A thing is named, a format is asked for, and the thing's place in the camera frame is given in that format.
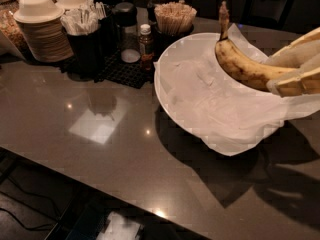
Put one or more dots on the black holder of wrapped cutlery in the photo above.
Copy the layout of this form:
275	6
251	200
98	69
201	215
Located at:
83	30

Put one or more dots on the small hot sauce bottle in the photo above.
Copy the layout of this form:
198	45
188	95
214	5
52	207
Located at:
146	42

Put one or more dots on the black cup of wooden stirrers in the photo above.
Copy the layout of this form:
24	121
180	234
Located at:
173	21

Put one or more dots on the black rubber mesh mat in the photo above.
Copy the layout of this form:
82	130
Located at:
114	70

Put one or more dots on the front stack of paper bowls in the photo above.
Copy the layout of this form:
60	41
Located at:
39	22

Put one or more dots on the white paper liner sheet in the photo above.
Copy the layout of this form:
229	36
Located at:
216	107

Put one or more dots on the cereal container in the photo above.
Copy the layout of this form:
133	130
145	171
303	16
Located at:
9	27

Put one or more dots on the white paper on floor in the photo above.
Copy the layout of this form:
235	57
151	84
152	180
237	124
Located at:
118	227

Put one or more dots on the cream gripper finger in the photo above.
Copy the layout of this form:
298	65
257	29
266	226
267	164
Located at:
303	81
298	51

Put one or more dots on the yellow spotted banana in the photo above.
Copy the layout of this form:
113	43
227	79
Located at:
238	65

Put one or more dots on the glass sugar dispenser black lid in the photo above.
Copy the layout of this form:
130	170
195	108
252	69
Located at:
126	20

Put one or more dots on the large white bowl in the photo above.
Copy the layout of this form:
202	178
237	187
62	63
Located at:
186	50

